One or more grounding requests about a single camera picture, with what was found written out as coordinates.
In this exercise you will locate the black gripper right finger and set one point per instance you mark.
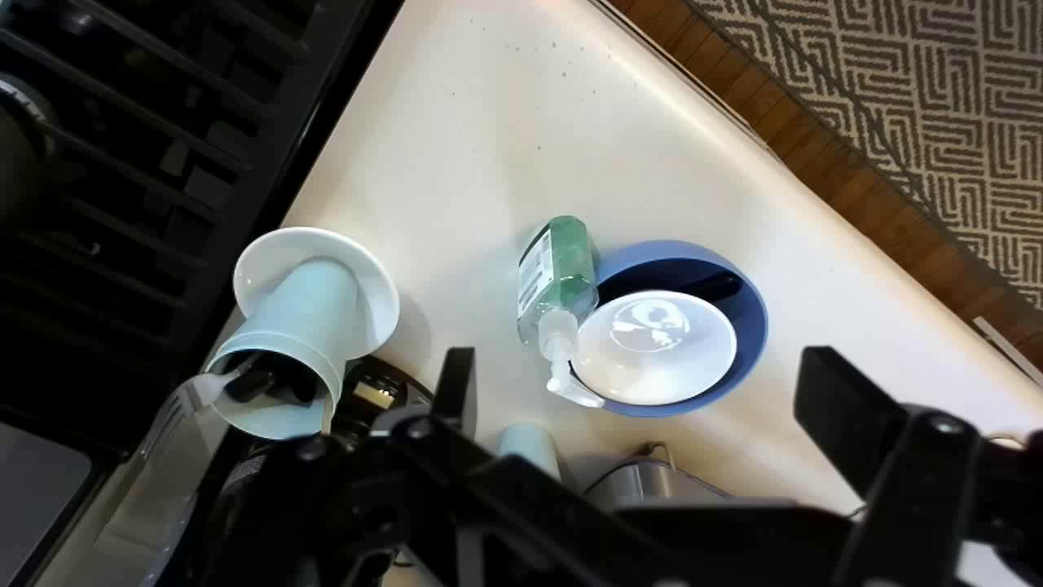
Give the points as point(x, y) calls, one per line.
point(850, 403)

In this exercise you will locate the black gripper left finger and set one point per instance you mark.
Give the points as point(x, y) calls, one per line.
point(458, 394)

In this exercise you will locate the light blue plastic cup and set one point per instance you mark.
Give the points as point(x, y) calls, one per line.
point(529, 444)
point(295, 314)

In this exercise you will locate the blue ceramic bowl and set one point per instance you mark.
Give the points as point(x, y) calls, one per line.
point(750, 327)

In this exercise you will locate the small white bowl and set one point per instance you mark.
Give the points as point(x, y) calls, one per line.
point(662, 347)

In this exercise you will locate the white saucer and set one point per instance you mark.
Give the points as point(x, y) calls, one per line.
point(316, 245)

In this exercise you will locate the patterned grey rug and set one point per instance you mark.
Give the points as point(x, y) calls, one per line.
point(935, 109)

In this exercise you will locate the black gas stove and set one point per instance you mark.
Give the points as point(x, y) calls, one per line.
point(131, 272)

